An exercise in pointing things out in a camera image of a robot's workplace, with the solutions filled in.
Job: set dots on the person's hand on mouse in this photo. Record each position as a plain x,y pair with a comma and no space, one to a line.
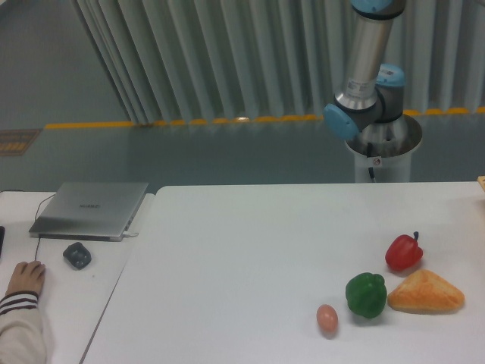
27,277

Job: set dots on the pleated grey curtain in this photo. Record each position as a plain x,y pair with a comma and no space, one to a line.
183,61

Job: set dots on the red toy pepper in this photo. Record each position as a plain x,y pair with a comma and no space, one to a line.
404,252

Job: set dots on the green toy pepper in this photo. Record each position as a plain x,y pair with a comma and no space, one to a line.
366,295

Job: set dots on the striped white sleeve forearm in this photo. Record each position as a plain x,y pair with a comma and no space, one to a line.
22,339

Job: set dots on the silver closed laptop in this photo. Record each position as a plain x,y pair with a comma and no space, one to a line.
90,211

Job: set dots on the wooden object at edge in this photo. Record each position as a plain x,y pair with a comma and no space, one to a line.
481,181

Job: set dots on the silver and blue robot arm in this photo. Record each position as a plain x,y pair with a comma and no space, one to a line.
358,103

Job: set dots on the pink toy egg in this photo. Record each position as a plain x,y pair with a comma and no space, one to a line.
327,319

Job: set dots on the orange triangular toy bread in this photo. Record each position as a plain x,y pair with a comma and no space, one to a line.
425,292

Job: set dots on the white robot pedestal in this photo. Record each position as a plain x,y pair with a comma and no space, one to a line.
382,152

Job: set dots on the black keyboard edge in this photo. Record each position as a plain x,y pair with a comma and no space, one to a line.
2,239

